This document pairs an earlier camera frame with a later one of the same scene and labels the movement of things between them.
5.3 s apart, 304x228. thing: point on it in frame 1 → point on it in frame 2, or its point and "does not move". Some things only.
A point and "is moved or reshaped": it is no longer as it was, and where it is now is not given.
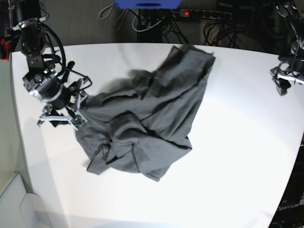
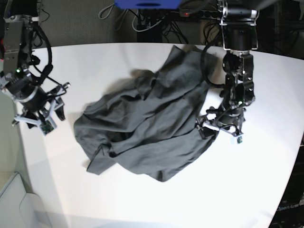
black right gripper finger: [282, 85] → [205, 132]
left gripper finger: [55, 123] → [30, 126]
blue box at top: [147, 4] does not move
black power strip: [223, 15] does not move
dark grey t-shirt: [139, 128] is moved or reshaped
